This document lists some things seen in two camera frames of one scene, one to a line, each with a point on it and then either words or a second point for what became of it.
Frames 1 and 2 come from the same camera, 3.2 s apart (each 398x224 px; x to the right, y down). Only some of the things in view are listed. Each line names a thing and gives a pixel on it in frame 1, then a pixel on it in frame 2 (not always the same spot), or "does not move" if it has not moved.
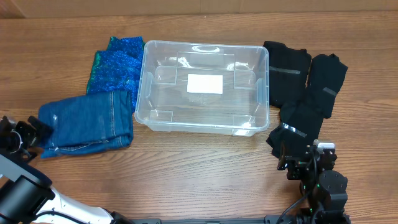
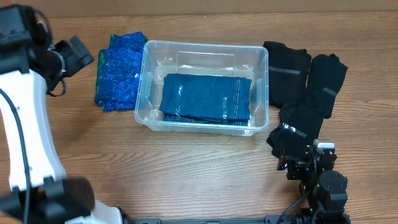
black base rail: x=267 y=219 does not move
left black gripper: x=23 y=132 to x=71 y=55
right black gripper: x=297 y=164 does not move
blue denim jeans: x=96 y=121 to x=203 y=99
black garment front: x=300 y=124 does not move
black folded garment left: x=289 y=69 does not move
